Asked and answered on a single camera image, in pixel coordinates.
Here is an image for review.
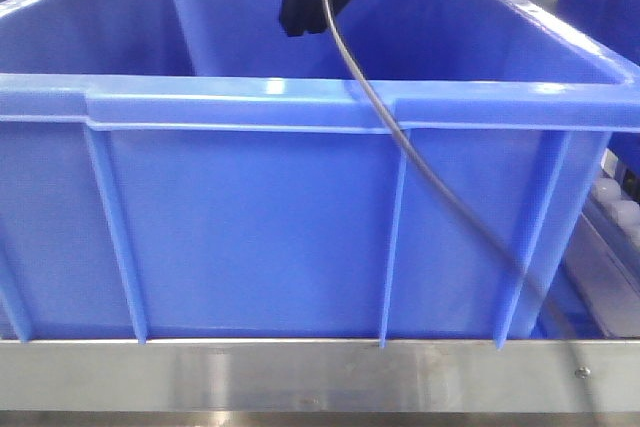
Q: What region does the large blue crate foreground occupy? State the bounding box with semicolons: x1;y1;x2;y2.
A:
1;0;639;343

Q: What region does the black cable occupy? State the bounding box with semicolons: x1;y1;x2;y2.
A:
312;0;556;308

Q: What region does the steel rack rail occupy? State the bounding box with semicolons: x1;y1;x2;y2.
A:
1;339;639;414

